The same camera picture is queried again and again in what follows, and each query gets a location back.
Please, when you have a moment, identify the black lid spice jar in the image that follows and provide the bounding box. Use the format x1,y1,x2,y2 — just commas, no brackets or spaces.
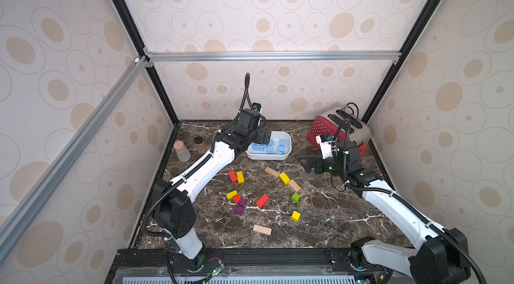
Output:
194,136,207,156

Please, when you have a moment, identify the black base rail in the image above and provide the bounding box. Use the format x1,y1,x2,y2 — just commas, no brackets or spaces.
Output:
106,248,412,283

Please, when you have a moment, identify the red polka dot toaster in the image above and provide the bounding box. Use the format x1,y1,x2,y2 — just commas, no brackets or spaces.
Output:
307,102,371,157

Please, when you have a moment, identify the silver left frame bar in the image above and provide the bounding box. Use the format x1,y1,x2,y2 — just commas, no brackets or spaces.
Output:
1,56,148,263

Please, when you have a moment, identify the pink lid glass jar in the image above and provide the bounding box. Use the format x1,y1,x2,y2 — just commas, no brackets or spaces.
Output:
173,140,191,162

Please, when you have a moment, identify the yellow flat block left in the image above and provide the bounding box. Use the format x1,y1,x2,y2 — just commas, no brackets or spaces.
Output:
236,171,245,184

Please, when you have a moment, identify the purple block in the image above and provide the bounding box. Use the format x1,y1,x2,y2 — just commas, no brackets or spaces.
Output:
235,198,247,216

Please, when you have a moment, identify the natural wood block middle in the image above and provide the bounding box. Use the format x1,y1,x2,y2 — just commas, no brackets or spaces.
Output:
287,180,301,193

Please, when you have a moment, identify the yellow cube left cluster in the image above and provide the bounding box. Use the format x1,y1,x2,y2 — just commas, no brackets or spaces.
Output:
226,190,238,200

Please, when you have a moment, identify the yellow block centre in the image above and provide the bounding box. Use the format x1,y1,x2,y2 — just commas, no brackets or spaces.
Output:
279,173,290,186

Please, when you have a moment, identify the small yellow cube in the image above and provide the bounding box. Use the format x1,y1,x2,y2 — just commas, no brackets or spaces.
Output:
291,211,301,222

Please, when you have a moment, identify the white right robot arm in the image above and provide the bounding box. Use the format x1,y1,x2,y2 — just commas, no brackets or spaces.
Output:
304,118,487,283

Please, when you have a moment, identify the long red block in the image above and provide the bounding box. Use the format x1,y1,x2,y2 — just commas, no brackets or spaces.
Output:
256,194,269,209

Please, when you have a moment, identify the white plastic tub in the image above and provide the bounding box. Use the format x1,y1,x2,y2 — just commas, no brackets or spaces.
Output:
246,131,292,160

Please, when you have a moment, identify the silver horizontal frame bar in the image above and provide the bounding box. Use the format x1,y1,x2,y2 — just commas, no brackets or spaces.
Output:
147,51,402,63

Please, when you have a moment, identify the green cube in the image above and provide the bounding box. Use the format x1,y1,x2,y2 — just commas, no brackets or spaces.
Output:
291,192,301,203

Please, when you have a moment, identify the red flat block left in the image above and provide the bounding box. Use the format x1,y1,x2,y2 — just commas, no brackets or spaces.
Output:
228,170,238,183

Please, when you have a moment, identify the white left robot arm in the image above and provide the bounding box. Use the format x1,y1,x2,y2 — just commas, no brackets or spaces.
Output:
141,73,271,271

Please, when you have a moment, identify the natural wood flat block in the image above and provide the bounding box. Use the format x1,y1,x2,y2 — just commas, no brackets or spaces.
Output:
253,225,272,236

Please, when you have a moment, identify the natural wood block rear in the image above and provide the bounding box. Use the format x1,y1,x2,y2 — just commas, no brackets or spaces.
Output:
265,167,280,178

